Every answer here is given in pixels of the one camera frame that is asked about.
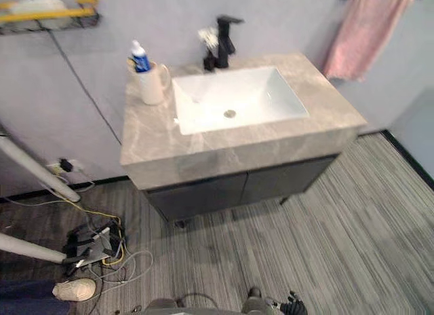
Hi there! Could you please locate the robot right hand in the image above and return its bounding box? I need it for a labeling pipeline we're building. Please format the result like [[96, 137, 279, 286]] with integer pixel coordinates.
[[279, 290, 309, 315]]

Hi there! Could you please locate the robot silver leg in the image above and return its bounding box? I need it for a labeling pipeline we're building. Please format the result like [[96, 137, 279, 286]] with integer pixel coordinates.
[[241, 286, 282, 315]]

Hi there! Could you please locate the robot grey body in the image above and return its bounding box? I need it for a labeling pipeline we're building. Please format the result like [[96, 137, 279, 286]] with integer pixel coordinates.
[[144, 297, 191, 315]]

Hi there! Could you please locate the grey marble vanity cabinet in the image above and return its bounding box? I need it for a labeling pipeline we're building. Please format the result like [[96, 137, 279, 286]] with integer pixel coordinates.
[[119, 51, 368, 229]]

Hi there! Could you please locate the black silver floor device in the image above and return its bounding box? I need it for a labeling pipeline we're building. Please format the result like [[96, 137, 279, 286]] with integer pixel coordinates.
[[62, 219, 127, 274]]

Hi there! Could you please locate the person's beige shoe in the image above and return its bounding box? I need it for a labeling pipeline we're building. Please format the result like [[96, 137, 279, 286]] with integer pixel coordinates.
[[52, 278, 97, 301]]

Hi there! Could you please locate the white rectangular sink basin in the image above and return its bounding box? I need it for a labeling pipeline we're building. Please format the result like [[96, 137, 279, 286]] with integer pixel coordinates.
[[171, 66, 310, 136]]

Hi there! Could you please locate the white ceramic mug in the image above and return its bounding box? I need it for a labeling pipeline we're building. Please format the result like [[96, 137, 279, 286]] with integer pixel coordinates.
[[127, 60, 172, 107]]

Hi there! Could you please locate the person's leg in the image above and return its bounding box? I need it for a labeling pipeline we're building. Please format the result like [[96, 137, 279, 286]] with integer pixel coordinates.
[[0, 278, 71, 315]]

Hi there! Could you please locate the white stand leg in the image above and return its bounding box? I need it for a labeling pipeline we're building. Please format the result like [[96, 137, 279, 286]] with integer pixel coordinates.
[[0, 124, 81, 203], [0, 232, 68, 264]]

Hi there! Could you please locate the black faucet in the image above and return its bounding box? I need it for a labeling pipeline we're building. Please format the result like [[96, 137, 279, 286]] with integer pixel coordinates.
[[214, 15, 245, 70]]

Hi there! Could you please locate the white fluffy brush black holder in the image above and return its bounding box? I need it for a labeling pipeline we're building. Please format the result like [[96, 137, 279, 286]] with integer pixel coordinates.
[[197, 26, 220, 72]]

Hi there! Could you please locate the pink towel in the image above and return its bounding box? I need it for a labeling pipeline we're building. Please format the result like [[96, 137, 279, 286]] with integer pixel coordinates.
[[321, 0, 417, 82]]

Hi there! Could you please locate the blue white toothpaste tube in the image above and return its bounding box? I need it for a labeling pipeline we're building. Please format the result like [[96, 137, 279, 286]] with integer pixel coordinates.
[[130, 39, 151, 73]]

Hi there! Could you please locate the white item on shelf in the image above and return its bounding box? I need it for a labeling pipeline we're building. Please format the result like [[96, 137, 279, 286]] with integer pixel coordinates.
[[9, 0, 68, 14]]

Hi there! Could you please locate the thin black floor cable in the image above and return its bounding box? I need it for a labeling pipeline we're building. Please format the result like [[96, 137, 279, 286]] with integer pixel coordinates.
[[174, 292, 221, 310]]

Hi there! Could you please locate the white grey cable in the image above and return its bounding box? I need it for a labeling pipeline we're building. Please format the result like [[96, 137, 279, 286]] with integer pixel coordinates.
[[88, 249, 154, 295]]

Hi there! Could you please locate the yellow cable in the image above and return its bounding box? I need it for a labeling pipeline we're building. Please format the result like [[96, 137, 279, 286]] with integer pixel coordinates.
[[40, 200, 125, 265]]

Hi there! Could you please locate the wall socket with plug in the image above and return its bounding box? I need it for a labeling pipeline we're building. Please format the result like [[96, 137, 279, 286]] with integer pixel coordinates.
[[46, 157, 85, 175]]

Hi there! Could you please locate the black wall cable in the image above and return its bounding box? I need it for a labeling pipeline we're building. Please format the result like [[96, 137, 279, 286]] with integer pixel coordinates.
[[48, 30, 123, 147]]

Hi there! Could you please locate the black yellow wire shelf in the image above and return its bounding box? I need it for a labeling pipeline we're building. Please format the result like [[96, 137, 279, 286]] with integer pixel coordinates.
[[0, 0, 103, 37]]

